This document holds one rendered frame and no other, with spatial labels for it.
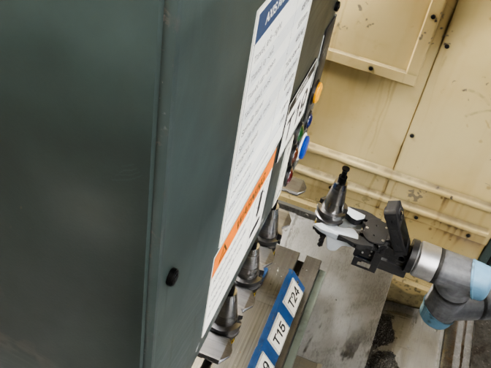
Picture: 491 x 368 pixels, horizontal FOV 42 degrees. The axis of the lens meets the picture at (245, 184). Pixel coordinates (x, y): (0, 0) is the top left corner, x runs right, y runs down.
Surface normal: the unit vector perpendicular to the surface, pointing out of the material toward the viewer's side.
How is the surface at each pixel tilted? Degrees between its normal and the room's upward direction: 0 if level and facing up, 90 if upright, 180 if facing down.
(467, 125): 89
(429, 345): 17
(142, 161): 90
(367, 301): 24
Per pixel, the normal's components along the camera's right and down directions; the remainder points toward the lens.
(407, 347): -0.03, -0.78
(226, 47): 0.93, 0.33
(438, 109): -0.34, 0.58
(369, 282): -0.01, -0.43
